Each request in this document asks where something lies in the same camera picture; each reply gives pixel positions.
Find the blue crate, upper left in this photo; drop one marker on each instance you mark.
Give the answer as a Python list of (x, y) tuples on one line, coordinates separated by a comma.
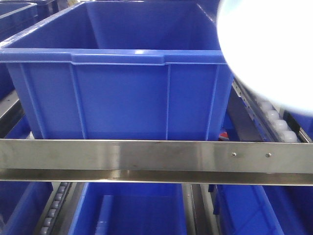
[(17, 15)]

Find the white roller track, right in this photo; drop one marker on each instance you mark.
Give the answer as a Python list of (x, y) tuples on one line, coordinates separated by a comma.
[(274, 123)]

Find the blue crate, lower centre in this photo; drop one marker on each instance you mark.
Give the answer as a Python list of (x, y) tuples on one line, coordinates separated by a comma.
[(129, 209)]

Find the blue crate, lower left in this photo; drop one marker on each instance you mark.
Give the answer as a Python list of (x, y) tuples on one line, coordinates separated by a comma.
[(21, 206)]

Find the large blue crate, upper shelf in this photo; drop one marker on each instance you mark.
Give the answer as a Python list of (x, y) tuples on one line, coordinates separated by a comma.
[(138, 70)]

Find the blue crate, upper right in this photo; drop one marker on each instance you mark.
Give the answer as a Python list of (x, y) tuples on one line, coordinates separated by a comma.
[(298, 121)]

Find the light blue plate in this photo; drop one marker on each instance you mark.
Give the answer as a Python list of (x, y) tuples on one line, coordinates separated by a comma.
[(268, 44)]

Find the grey roller track, lower left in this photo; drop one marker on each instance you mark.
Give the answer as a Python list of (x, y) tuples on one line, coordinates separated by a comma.
[(53, 211)]

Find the blue crate, lower right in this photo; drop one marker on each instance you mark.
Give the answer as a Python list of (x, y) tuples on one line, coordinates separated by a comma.
[(263, 210)]

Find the upper stainless steel rail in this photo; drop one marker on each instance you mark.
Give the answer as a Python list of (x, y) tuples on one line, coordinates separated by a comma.
[(195, 162)]

